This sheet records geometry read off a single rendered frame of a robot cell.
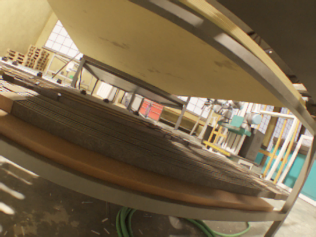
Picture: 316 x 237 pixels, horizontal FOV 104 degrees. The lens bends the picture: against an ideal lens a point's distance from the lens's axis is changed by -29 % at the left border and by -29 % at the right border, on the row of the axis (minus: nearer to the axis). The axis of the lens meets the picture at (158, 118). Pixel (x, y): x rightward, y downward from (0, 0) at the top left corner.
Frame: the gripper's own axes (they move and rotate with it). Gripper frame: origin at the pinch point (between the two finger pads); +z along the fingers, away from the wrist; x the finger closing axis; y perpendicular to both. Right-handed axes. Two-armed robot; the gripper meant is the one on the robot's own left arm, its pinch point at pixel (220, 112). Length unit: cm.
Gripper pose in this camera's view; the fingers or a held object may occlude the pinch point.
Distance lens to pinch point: 236.3
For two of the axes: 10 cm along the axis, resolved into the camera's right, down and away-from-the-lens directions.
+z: -7.5, 6.6, 0.2
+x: 1.9, 2.4, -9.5
